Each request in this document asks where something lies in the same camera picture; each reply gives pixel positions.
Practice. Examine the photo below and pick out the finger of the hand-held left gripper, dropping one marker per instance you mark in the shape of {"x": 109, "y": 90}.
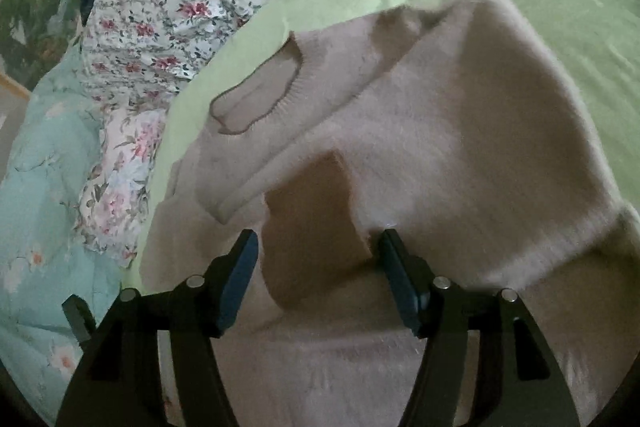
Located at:
{"x": 77, "y": 314}

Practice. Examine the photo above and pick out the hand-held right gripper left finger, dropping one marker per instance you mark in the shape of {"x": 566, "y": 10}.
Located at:
{"x": 235, "y": 282}

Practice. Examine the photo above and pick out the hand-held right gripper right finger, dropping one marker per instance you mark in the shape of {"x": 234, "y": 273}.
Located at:
{"x": 402, "y": 282}

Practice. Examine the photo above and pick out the grey towel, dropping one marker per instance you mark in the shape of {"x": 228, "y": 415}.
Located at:
{"x": 450, "y": 132}

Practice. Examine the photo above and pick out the teal floral blanket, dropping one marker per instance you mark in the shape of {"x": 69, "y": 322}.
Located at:
{"x": 45, "y": 207}

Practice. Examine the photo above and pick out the pastel floral ruffled pillow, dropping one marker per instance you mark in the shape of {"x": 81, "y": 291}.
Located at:
{"x": 125, "y": 187}

